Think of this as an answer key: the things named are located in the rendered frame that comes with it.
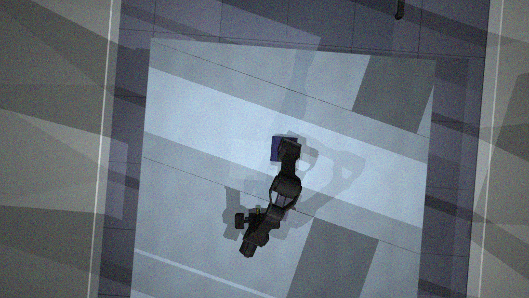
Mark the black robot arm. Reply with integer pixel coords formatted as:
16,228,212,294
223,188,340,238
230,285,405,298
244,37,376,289
239,137,302,258

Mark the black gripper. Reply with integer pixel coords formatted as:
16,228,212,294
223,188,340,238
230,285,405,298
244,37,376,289
235,213,280,229

